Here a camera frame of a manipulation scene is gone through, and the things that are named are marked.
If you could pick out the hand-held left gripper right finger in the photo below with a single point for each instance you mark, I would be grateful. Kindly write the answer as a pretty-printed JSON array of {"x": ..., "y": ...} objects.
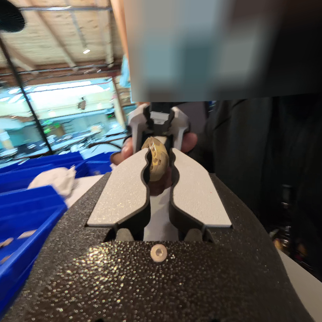
[{"x": 201, "y": 196}]

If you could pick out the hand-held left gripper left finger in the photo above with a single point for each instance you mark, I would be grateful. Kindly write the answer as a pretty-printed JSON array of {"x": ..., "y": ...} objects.
[{"x": 118, "y": 196}]

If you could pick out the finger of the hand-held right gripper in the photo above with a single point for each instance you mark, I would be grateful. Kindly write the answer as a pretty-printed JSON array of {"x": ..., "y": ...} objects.
[
  {"x": 181, "y": 123},
  {"x": 137, "y": 120}
]

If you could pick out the tan curved brick assembly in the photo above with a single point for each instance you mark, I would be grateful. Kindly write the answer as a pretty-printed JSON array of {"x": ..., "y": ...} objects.
[{"x": 158, "y": 158}]

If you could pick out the person's right hand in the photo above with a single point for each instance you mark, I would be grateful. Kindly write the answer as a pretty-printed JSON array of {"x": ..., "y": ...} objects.
[{"x": 161, "y": 188}]

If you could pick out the studio light on stand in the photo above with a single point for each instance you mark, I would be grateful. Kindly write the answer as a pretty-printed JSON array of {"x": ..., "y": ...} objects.
[{"x": 82, "y": 103}]

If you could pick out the pile of small bricks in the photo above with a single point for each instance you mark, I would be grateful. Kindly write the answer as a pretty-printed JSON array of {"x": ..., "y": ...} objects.
[{"x": 20, "y": 236}]

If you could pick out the black metal pole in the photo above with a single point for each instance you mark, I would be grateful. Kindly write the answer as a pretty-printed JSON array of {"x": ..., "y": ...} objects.
[{"x": 25, "y": 90}]

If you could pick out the black round ceiling lamp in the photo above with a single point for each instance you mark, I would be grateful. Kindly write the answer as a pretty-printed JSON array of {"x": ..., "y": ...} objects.
[{"x": 10, "y": 15}]

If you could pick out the wooden post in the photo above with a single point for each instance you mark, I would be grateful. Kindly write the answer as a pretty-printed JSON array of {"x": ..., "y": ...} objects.
[{"x": 119, "y": 37}]

